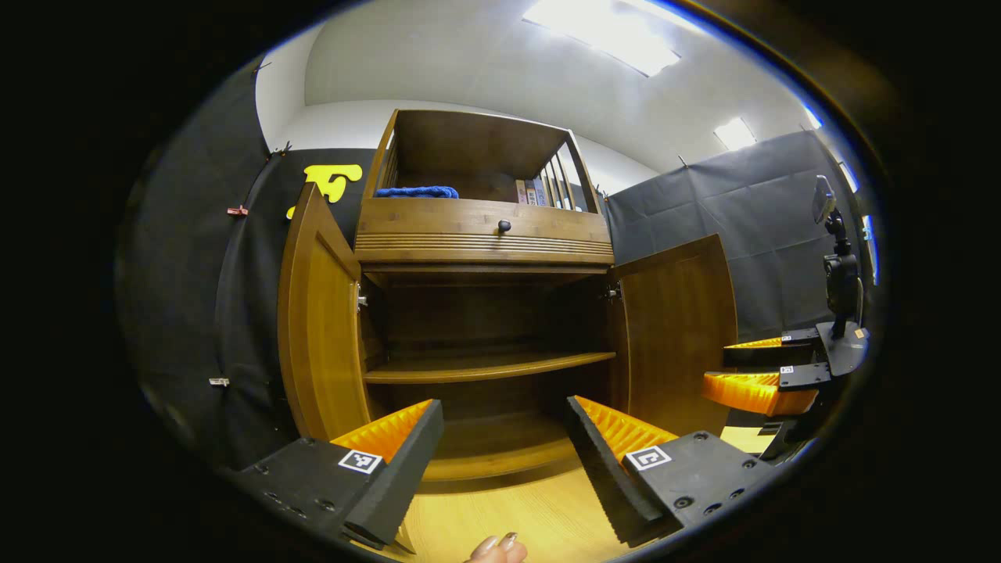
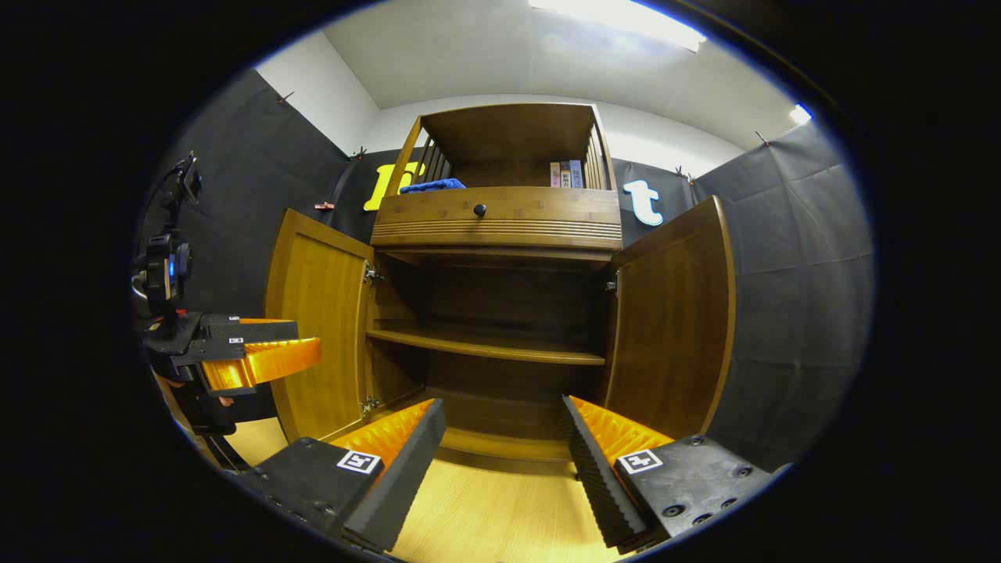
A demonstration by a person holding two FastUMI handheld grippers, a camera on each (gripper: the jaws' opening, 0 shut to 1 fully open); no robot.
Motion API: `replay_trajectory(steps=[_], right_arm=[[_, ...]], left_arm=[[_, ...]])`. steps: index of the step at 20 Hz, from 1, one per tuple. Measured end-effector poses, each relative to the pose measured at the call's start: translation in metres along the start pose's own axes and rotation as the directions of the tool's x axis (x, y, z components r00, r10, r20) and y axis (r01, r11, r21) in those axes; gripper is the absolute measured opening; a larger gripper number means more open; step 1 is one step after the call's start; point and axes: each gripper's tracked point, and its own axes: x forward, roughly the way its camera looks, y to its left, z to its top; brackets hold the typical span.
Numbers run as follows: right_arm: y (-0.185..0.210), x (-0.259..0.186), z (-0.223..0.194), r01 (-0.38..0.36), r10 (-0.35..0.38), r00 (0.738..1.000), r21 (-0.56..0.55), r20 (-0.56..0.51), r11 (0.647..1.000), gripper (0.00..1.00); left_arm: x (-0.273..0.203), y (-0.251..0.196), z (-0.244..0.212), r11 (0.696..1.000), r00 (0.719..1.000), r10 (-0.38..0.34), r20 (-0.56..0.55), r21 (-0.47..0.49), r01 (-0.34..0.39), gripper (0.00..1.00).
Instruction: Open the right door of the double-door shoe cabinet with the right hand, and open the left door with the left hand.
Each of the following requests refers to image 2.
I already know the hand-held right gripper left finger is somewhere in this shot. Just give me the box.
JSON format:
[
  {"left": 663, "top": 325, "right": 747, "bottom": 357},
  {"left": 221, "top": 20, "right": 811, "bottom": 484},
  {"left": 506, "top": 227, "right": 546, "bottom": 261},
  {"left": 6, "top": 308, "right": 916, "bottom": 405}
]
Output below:
[{"left": 235, "top": 397, "right": 447, "bottom": 553}]

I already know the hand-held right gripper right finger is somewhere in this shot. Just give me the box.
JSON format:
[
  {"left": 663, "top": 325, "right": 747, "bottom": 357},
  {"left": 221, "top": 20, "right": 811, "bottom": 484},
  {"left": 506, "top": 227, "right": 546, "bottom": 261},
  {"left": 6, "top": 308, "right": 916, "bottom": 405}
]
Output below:
[{"left": 558, "top": 395, "right": 775, "bottom": 556}]

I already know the wooden shoe cabinet door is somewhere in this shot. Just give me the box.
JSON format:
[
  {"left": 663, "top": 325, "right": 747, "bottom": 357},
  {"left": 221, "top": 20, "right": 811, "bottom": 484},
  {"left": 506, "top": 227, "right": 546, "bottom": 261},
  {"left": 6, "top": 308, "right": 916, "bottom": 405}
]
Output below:
[
  {"left": 604, "top": 195, "right": 736, "bottom": 440},
  {"left": 264, "top": 208, "right": 375, "bottom": 443}
]

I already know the wooden double-door shoe cabinet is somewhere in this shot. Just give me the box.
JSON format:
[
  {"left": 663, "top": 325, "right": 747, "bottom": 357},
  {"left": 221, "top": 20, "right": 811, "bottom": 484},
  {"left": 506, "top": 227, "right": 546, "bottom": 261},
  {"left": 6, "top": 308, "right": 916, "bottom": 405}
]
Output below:
[{"left": 264, "top": 103, "right": 736, "bottom": 470}]

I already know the wooden inner shelf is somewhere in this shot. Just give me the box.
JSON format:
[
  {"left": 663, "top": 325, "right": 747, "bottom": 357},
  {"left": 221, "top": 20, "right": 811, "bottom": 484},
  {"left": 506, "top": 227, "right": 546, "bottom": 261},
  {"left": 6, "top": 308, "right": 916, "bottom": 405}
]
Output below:
[{"left": 366, "top": 319, "right": 607, "bottom": 366}]

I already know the blue cloth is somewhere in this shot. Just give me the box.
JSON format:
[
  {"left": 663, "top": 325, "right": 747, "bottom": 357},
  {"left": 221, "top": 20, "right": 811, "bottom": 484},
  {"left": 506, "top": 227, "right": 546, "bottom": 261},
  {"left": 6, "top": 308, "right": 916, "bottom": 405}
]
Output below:
[{"left": 399, "top": 178, "right": 467, "bottom": 195}]

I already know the black backdrop cloth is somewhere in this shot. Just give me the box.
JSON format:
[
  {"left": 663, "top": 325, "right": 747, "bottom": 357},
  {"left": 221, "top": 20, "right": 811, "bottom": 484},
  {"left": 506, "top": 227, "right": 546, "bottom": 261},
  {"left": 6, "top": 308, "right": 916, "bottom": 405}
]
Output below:
[{"left": 145, "top": 69, "right": 875, "bottom": 470}]

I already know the long ceiling light panel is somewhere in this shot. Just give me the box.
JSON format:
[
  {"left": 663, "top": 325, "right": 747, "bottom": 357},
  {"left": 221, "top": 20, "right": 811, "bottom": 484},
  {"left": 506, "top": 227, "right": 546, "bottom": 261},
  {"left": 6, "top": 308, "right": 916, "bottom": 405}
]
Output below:
[{"left": 529, "top": 0, "right": 709, "bottom": 53}]

